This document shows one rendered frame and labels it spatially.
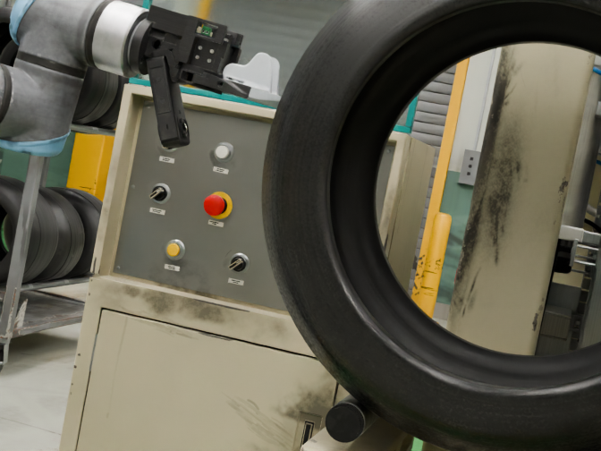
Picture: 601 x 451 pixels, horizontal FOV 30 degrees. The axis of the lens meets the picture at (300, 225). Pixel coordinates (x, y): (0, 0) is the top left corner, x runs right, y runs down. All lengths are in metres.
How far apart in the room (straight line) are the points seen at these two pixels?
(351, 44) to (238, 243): 0.93
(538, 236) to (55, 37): 0.71
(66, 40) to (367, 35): 0.41
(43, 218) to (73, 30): 3.82
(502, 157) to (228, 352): 0.71
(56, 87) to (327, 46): 0.38
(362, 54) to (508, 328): 0.55
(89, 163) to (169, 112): 9.97
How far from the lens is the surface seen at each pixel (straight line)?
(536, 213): 1.62
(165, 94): 1.41
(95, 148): 11.35
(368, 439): 1.40
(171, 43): 1.43
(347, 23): 1.26
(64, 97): 1.47
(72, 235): 5.59
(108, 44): 1.42
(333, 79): 1.24
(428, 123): 10.86
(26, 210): 5.06
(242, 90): 1.37
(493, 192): 1.62
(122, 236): 2.19
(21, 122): 1.45
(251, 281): 2.11
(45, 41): 1.46
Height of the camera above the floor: 1.18
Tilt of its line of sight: 3 degrees down
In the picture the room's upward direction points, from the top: 11 degrees clockwise
